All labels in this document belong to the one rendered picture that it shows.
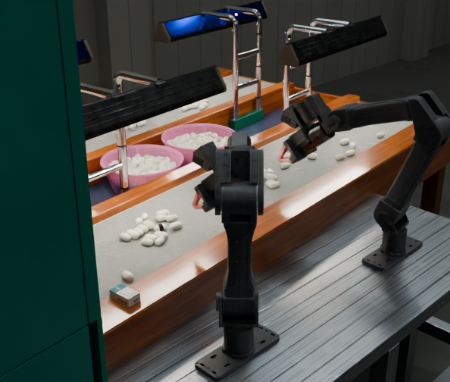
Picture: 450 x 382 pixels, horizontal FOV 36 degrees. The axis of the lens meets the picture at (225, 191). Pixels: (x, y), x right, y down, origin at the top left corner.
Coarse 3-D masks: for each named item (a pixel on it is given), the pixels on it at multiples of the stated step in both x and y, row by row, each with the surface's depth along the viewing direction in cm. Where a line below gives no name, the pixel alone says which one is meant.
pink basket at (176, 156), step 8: (112, 152) 231; (136, 152) 236; (144, 152) 237; (160, 152) 236; (176, 152) 231; (104, 160) 226; (112, 160) 231; (176, 160) 231; (176, 168) 219; (112, 176) 217; (128, 176) 213; (136, 176) 213; (144, 176) 213; (152, 176) 214; (160, 176) 216; (112, 184) 221; (136, 184) 215
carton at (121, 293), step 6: (114, 288) 152; (120, 288) 152; (126, 288) 152; (114, 294) 150; (120, 294) 149; (126, 294) 149; (132, 294) 149; (138, 294) 150; (120, 300) 149; (126, 300) 148; (132, 300) 149; (138, 300) 150
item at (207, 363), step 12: (228, 336) 145; (240, 336) 144; (252, 336) 146; (264, 336) 153; (276, 336) 153; (228, 348) 146; (240, 348) 145; (252, 348) 148; (264, 348) 150; (204, 360) 146; (216, 360) 146; (228, 360) 146; (240, 360) 146; (204, 372) 143; (216, 372) 142; (228, 372) 143
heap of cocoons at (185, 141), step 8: (184, 136) 253; (192, 136) 251; (200, 136) 251; (208, 136) 251; (216, 136) 252; (176, 144) 246; (184, 144) 245; (192, 144) 244; (200, 144) 247; (216, 144) 244; (224, 144) 248
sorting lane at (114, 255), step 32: (384, 128) 260; (320, 160) 231; (192, 192) 208; (288, 192) 208; (96, 224) 189; (128, 224) 189; (192, 224) 189; (96, 256) 173; (128, 256) 173; (160, 256) 173
